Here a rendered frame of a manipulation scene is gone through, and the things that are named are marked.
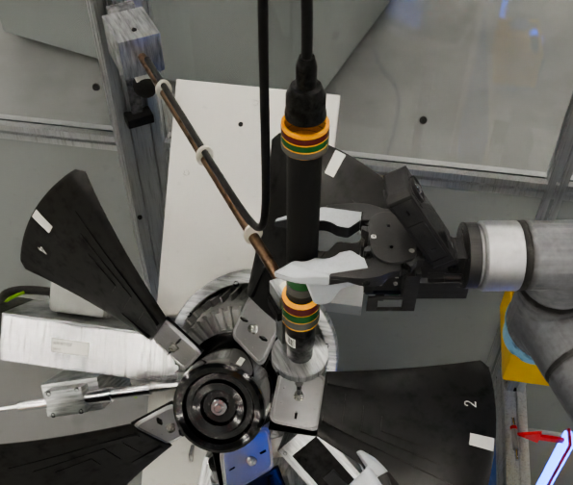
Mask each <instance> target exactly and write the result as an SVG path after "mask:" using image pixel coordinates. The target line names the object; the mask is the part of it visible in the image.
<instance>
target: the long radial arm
mask: <svg viewBox="0 0 573 485"><path fill-rule="evenodd" d="M0 360H5V361H12V362H18V363H25V364H32V365H39V366H45V367H51V368H58V369H65V370H78V371H84V372H91V373H98V374H99V373H101V374H104V375H111V376H117V377H124V378H131V379H138V380H144V381H151V382H158V383H169V382H175V381H177V380H178V379H180V378H181V374H175V373H174V372H175V371H177V370H180V366H178V365H175V361H174V360H173V359H172V358H171V357H170V356H168V355H167V353H166V352H165V351H164V350H163V349H162V348H161V347H159V346H158V345H157V344H156V343H155V341H154V339H153V341H152V342H151V341H150V340H147V339H146V338H145V337H144V336H143V335H141V334H140V333H139V332H137V331H136V330H134V329H133V328H131V327H130V326H128V325H126V324H125V323H123V322H122V321H120V320H119V319H116V318H115V317H110V318H107V319H103V318H95V317H87V316H80V315H73V314H66V313H59V312H54V311H52V310H50V308H49V301H45V300H38V299H33V300H31V301H29V302H26V303H24V304H21V305H19V306H17V307H14V308H12V309H10V310H8V311H5V312H3V313H2V318H1V334H0Z"/></svg>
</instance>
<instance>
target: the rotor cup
mask: <svg viewBox="0 0 573 485"><path fill-rule="evenodd" d="M233 331H234V329H232V330H225V331H222V332H219V333H216V334H214V335H212V336H210V337H208V338H207V339H206V340H204V341H203V342H202V343H201V344H200V346H201V347H202V348H203V349H204V351H203V352H202V353H201V354H200V355H199V357H198V358H197V359H196V360H195V361H194V362H193V363H192V364H191V365H190V366H189V367H188V368H187V369H186V370H185V372H186V371H187V370H188V371H187V372H186V373H185V374H184V375H183V377H182V378H181V379H180V381H179V383H178V384H177V387H176V389H175V392H174V396H173V414H174V418H175V421H176V423H177V426H178V428H179V429H180V431H181V432H182V434H183V435H184V436H185V437H186V438H187V439H188V440H189V441H190V442H191V443H192V444H194V445H195V446H197V447H199V448H201V449H204V450H206V451H210V452H216V453H227V452H232V451H235V450H238V449H240V448H242V447H245V446H246V445H248V444H249V443H250V442H252V441H253V440H254V439H255V437H256V436H257V435H258V434H259V432H260V430H261V428H262V426H263V425H265V424H266V423H268V422H269V421H270V419H271V418H270V414H271V410H272V405H273V397H274V392H275V387H276V382H277V377H278V374H277V372H276V371H275V369H274V368H273V364H272V360H271V361H270V359H269V361H268V363H267V366H266V367H265V368H263V367H262V366H261V365H258V364H257V363H256V362H255V361H254V360H253V359H252V358H251V357H250V356H249V355H248V354H247V352H246V351H245V350H244V349H243V348H242V347H241V346H240V345H239V344H238V343H237V342H236V341H235V340H234V338H233ZM240 357H242V358H244V359H246V360H245V361H244V363H243V364H242V365H241V366H239V365H237V364H236V363H237V361H238V360H239V359H240ZM216 399H220V400H222V401H224V402H225V404H226V407H227V409H226V412H225V413H224V414H223V415H222V416H216V415H214V414H213V413H212V411H211V408H210V407H211V404H212V402H213V401H214V400H216ZM269 404H271V406H270V410H269V412H268V414H267V416H266V411H267V408H268V406H269Z"/></svg>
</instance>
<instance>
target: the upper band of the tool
mask: <svg viewBox="0 0 573 485"><path fill-rule="evenodd" d="M286 121H287V120H286V119H285V116H283V117H282V118H281V129H282V131H283V132H284V133H285V134H286V135H287V136H289V137H291V138H293V139H296V140H314V139H317V138H320V137H322V136H323V135H324V134H325V133H326V132H327V131H328V129H329V119H328V117H327V116H326V120H325V121H324V122H323V123H322V124H320V125H318V126H316V127H312V128H300V127H296V126H294V125H292V124H290V123H289V122H286ZM291 125H292V126H291ZM289 126H290V128H289ZM319 126H320V127H319ZM321 127H322V128H321ZM298 130H300V131H298ZM308 130H311V131H308ZM294 131H296V132H294ZM313 131H315V132H313ZM292 132H293V133H292ZM316 132H318V133H316ZM327 138H328V137H327ZM327 138H326V139H327ZM324 141H325V140H324ZM324 141H323V142H324ZM287 142H288V141H287ZM323 142H321V143H323ZM288 143H290V142H288ZM321 143H319V144H321ZM290 144H292V143H290ZM319 144H316V145H319ZM292 145H294V144H292ZM316 145H312V146H299V145H295V146H298V147H313V146H316ZM283 146H284V145H283ZM284 147H285V146H284ZM325 147H326V146H325ZM325 147H324V148H325ZM285 148H286V147H285ZM324 148H323V149H324ZM286 149H288V148H286ZM323 149H321V150H323ZM288 150H289V151H291V152H294V151H292V150H290V149H288ZM321 150H319V151H321ZM319 151H317V152H319ZM317 152H313V153H298V152H294V153H297V154H314V153H317Z"/></svg>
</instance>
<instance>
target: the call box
mask: <svg viewBox="0 0 573 485"><path fill-rule="evenodd" d="M513 294H514V292H505V293H504V296H503V299H502V302H501V305H500V320H501V352H502V377H503V379H504V380H509V381H516V382H523V383H531V384H537V385H544V386H549V384H548V382H546V380H545V379H544V377H543V375H542V374H541V372H540V371H539V369H538V367H537V366H536V365H532V364H528V363H525V362H523V361H521V360H520V359H519V358H518V357H516V356H515V355H513V354H511V353H510V352H509V350H508V349H507V347H506V345H505V343H504V339H503V327H504V323H505V314H506V310H507V307H508V305H509V303H510V302H511V299H512V296H513Z"/></svg>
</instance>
